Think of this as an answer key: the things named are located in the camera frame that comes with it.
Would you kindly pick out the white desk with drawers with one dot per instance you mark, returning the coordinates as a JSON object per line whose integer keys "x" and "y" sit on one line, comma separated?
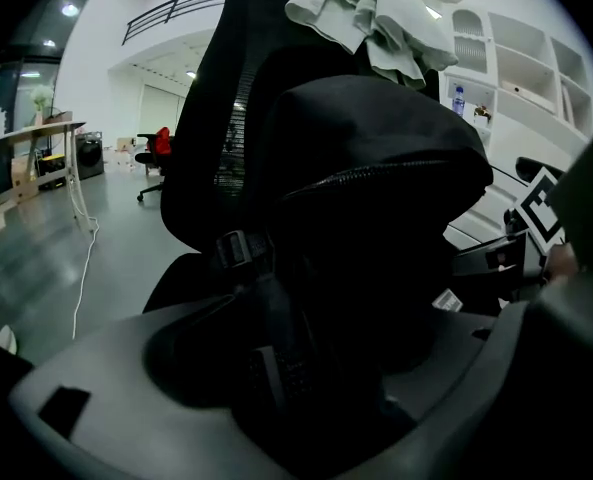
{"x": 491, "y": 203}

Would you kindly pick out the white flower bouquet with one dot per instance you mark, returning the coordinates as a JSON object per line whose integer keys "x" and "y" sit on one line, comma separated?
{"x": 41, "y": 98}

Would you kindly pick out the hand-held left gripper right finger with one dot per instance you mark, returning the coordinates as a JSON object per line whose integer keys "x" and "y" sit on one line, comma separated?
{"x": 551, "y": 368}

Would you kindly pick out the red jacket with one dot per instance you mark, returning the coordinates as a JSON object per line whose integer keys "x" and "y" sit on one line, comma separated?
{"x": 162, "y": 140}

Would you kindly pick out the black swivel chair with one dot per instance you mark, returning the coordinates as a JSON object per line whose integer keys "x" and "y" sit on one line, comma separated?
{"x": 148, "y": 158}

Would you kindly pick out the white draped shirt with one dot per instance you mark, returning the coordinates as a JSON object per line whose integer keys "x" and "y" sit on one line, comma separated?
{"x": 376, "y": 23}

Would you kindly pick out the black office chair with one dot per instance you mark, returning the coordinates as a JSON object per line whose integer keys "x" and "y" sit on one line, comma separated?
{"x": 211, "y": 118}

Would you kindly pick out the clear water bottle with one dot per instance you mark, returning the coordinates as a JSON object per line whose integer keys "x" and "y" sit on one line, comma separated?
{"x": 458, "y": 102}

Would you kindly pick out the person's right forearm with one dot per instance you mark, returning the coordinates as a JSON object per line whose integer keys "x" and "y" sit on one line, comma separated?
{"x": 562, "y": 263}

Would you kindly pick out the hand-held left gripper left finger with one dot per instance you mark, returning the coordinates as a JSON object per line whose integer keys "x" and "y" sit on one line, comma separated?
{"x": 116, "y": 368}

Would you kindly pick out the brown box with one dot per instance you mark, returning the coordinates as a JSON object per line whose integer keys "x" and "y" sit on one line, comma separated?
{"x": 61, "y": 117}

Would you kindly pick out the long table with slim legs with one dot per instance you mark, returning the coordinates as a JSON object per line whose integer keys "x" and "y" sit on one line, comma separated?
{"x": 26, "y": 132}

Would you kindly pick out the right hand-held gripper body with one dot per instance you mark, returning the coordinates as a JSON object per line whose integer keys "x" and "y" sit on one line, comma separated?
{"x": 541, "y": 203}

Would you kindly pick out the black balcony railing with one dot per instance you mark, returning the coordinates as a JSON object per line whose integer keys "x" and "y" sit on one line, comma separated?
{"x": 176, "y": 1}

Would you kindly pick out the round ceiling light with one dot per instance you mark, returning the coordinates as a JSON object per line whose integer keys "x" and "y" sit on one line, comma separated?
{"x": 69, "y": 9}
{"x": 49, "y": 43}

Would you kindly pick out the red potted flowers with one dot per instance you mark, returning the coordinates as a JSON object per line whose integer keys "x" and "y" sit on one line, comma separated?
{"x": 483, "y": 114}

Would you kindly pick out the cardboard box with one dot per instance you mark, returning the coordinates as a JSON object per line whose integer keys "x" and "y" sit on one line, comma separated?
{"x": 23, "y": 183}

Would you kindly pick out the dark washing machine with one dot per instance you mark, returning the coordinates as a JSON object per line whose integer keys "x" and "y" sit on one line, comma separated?
{"x": 90, "y": 158}

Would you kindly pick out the yellow and black toolbox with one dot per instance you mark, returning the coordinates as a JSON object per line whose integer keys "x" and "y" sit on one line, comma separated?
{"x": 51, "y": 168}

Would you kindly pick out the white shelf unit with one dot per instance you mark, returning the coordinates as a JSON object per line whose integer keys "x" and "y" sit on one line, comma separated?
{"x": 521, "y": 38}

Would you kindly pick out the black backpack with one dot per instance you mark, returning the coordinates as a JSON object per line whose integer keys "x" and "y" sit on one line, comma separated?
{"x": 376, "y": 168}

